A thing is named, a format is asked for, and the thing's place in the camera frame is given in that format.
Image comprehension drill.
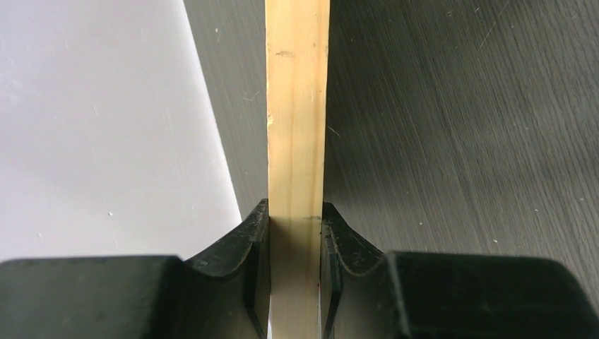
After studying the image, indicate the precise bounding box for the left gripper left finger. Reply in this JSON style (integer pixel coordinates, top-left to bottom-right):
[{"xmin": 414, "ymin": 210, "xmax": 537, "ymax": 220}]
[{"xmin": 1, "ymin": 201, "xmax": 271, "ymax": 338}]

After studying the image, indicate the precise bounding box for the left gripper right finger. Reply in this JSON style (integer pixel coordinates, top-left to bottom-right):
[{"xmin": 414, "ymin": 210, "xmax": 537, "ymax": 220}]
[{"xmin": 320, "ymin": 202, "xmax": 598, "ymax": 338}]

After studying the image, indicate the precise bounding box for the light wooden picture frame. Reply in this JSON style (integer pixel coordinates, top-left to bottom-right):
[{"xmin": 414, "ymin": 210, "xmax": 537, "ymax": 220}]
[{"xmin": 265, "ymin": 0, "xmax": 330, "ymax": 338}]

